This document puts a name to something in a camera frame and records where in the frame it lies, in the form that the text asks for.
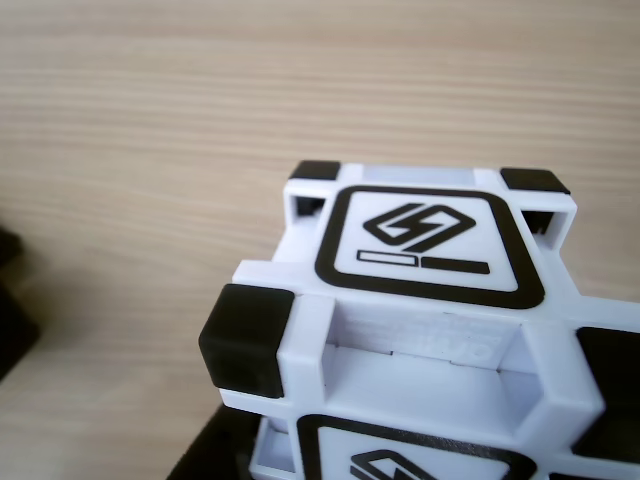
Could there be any white cube lightning symbol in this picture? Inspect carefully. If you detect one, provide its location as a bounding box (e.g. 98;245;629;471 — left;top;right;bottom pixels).
197;159;640;480

